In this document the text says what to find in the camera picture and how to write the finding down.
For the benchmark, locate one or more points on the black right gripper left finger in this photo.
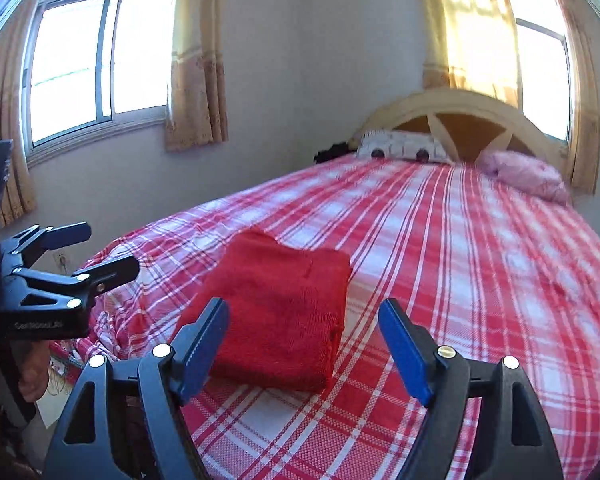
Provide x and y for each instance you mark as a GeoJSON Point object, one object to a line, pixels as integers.
{"type": "Point", "coordinates": [124, 420]}

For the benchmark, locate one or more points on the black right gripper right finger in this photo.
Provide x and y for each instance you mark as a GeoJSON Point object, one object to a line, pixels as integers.
{"type": "Point", "coordinates": [513, 438]}

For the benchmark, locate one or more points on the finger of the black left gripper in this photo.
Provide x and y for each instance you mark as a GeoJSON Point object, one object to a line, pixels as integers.
{"type": "Point", "coordinates": [23, 249]}
{"type": "Point", "coordinates": [39, 290]}

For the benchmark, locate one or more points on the red knitted sweater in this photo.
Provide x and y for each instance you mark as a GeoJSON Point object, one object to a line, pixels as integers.
{"type": "Point", "coordinates": [287, 308]}

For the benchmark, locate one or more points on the person's left hand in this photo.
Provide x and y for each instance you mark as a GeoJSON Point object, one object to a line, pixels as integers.
{"type": "Point", "coordinates": [34, 371]}

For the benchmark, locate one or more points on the red white plaid bedspread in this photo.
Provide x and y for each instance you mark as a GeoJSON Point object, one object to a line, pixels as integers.
{"type": "Point", "coordinates": [488, 270]}

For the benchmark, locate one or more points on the beige far side curtain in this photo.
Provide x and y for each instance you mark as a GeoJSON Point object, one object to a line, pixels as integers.
{"type": "Point", "coordinates": [19, 196]}

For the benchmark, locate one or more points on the side window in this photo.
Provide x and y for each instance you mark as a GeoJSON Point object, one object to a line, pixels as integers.
{"type": "Point", "coordinates": [92, 70]}

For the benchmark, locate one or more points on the beige side window curtain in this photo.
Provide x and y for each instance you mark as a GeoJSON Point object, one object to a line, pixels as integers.
{"type": "Point", "coordinates": [196, 107]}

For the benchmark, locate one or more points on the pink pillow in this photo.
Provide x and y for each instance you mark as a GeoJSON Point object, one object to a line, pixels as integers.
{"type": "Point", "coordinates": [526, 173]}

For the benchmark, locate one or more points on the black cloth beside pillow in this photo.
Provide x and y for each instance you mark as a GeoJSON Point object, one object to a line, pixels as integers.
{"type": "Point", "coordinates": [337, 150]}

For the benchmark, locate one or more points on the beige curtain right of headboard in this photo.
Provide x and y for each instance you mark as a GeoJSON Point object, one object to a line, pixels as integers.
{"type": "Point", "coordinates": [584, 144]}

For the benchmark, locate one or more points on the beige curtain of headboard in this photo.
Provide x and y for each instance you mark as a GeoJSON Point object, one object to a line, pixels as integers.
{"type": "Point", "coordinates": [472, 45]}
{"type": "Point", "coordinates": [584, 144]}

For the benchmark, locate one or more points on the white patterned pillow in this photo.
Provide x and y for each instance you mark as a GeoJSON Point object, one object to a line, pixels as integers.
{"type": "Point", "coordinates": [402, 145]}

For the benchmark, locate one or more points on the cream wooden headboard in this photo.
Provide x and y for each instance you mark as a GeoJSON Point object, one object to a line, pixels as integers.
{"type": "Point", "coordinates": [466, 123]}

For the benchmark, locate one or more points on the beige curtain left of headboard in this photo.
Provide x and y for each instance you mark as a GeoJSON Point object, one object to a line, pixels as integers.
{"type": "Point", "coordinates": [472, 45]}

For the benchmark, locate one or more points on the wall power socket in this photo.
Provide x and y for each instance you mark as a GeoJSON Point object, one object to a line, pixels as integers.
{"type": "Point", "coordinates": [62, 262]}

